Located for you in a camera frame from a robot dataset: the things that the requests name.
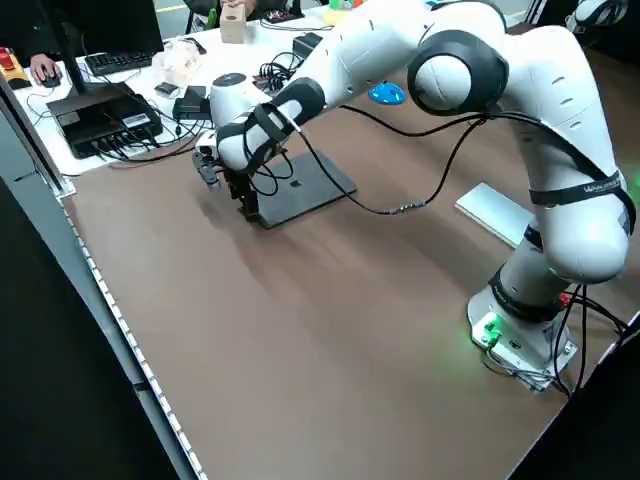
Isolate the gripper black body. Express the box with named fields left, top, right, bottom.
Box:
left=222, top=168, right=252, bottom=195

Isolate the grey laptop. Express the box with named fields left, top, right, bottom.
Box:
left=246, top=151, right=359, bottom=231

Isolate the white side desk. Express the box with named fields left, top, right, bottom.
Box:
left=9, top=0, right=501, bottom=177

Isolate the blue desk lamp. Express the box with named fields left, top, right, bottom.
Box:
left=368, top=82, right=407, bottom=107

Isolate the black power brick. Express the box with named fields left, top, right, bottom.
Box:
left=173, top=97, right=212, bottom=121

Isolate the clear plastic bag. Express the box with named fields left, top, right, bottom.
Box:
left=151, top=39, right=202, bottom=85

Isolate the black keyboard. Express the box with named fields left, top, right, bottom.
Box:
left=83, top=49, right=155, bottom=77

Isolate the wooden block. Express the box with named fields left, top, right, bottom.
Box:
left=219, top=4, right=250, bottom=45

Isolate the black power adapter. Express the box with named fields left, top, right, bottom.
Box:
left=292, top=32, right=325, bottom=57

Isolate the black computer monitor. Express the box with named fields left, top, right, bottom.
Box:
left=46, top=0, right=166, bottom=121

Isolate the red emergency stop button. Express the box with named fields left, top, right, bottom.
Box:
left=0, top=45, right=30, bottom=91

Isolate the person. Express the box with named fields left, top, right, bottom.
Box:
left=0, top=0, right=69, bottom=66

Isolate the black backdrop cloth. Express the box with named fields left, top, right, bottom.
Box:
left=504, top=309, right=640, bottom=480

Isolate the black cable bundle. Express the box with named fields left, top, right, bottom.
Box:
left=252, top=49, right=304, bottom=96

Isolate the black network switch box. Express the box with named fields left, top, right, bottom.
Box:
left=53, top=92, right=164, bottom=160

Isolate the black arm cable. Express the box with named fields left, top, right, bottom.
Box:
left=244, top=102, right=626, bottom=216

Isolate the aluminium frame post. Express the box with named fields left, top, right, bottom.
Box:
left=0, top=74, right=76, bottom=197

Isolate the black base cable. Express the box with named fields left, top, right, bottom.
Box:
left=479, top=284, right=631, bottom=401

